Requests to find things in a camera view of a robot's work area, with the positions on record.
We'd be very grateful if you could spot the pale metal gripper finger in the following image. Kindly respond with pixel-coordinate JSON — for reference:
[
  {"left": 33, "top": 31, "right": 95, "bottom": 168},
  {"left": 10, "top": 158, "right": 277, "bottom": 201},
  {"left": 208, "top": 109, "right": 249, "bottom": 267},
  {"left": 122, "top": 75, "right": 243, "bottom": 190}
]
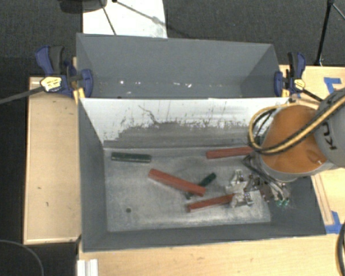
[
  {"left": 224, "top": 170, "right": 248, "bottom": 194},
  {"left": 229, "top": 190, "right": 255, "bottom": 209}
]

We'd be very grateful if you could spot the red-brown block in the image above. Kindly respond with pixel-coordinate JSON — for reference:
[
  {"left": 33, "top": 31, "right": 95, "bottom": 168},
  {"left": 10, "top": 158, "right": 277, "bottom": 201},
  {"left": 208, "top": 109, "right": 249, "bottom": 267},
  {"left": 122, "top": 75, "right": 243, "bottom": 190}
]
[
  {"left": 148, "top": 168, "right": 207, "bottom": 198},
  {"left": 185, "top": 193, "right": 236, "bottom": 213},
  {"left": 205, "top": 145, "right": 255, "bottom": 160}
]

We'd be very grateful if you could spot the dark green flat block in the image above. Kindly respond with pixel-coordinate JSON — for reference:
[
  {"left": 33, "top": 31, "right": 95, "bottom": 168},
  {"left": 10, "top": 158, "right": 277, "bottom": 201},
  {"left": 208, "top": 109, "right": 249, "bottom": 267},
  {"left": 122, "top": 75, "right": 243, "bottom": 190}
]
[
  {"left": 184, "top": 172, "right": 217, "bottom": 200},
  {"left": 110, "top": 151, "right": 152, "bottom": 164}
]

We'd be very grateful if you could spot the pale wood flat board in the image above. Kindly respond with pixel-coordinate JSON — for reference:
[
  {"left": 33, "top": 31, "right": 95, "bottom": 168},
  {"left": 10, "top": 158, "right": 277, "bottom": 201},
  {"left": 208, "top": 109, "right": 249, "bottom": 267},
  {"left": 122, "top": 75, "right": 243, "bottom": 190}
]
[{"left": 22, "top": 76, "right": 83, "bottom": 246}]

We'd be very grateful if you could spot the grey metal bin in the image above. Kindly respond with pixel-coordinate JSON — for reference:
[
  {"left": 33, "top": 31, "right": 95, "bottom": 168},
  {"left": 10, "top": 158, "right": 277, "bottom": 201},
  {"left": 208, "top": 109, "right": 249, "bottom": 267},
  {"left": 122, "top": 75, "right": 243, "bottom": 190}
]
[{"left": 74, "top": 32, "right": 327, "bottom": 252}]

